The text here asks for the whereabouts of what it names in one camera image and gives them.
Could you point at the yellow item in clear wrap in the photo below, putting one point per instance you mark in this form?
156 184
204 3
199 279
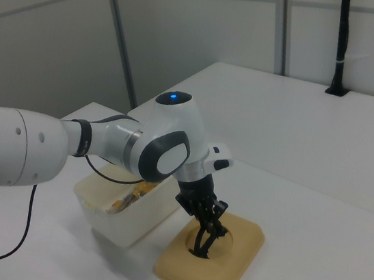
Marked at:
142 189

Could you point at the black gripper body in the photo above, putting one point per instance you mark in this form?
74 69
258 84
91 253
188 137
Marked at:
197 193

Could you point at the black mounting pole with base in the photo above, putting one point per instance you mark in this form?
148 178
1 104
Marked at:
341 46

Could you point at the tan tool case lid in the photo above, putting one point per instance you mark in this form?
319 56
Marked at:
224 276

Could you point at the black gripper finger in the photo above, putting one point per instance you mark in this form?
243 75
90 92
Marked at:
201 218
220 210

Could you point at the white plastic tool case box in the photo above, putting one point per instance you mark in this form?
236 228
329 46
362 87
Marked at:
138 220

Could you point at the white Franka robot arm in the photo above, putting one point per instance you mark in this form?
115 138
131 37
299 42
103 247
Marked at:
6 147

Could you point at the grey partition post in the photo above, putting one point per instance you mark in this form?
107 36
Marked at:
121 34
285 28

